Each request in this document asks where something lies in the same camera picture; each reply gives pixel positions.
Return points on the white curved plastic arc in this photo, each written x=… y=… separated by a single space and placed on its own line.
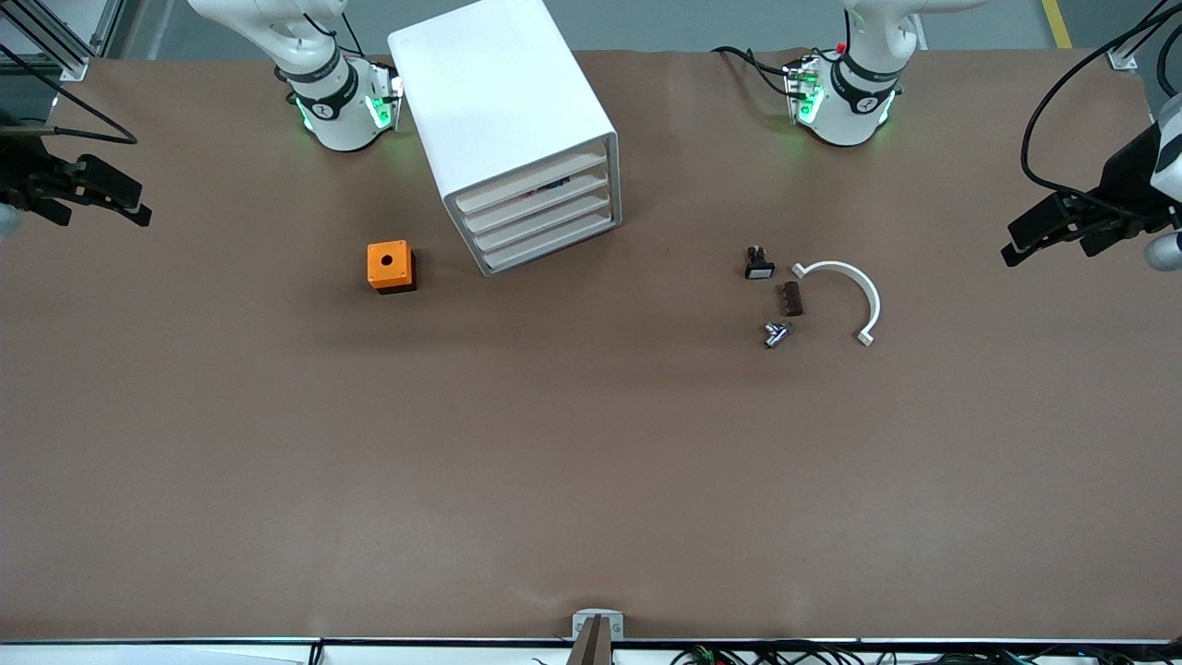
x=868 y=296

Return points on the brown table cover sheet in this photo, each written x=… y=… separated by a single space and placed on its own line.
x=591 y=462

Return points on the brown terminal block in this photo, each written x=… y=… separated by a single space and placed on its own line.
x=792 y=299

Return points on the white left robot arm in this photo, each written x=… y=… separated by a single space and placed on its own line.
x=845 y=111

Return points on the white drawer cabinet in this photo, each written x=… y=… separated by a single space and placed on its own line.
x=489 y=92

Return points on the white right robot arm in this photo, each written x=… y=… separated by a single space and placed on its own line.
x=337 y=111

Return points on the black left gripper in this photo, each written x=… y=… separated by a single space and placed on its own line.
x=1123 y=181

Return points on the white plastic drawer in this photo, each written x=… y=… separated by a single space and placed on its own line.
x=554 y=241
x=536 y=224
x=499 y=192
x=517 y=209

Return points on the connector plate green light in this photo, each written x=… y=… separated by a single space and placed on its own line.
x=805 y=97
x=383 y=106

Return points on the aluminium frame extrusion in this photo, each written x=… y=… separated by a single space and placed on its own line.
x=74 y=66
x=1123 y=58

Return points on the metal camera post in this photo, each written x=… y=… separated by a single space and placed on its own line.
x=591 y=646

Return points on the grey metal bracket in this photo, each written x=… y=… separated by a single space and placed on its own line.
x=582 y=617

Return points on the black switch white face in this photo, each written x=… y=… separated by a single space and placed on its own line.
x=759 y=268

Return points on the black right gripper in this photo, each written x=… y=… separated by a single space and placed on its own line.
x=20 y=177

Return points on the silver metal fitting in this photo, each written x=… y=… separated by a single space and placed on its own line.
x=777 y=334

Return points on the orange button enclosure box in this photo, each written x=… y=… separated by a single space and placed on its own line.
x=388 y=263

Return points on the small blue part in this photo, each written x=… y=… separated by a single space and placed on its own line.
x=556 y=185

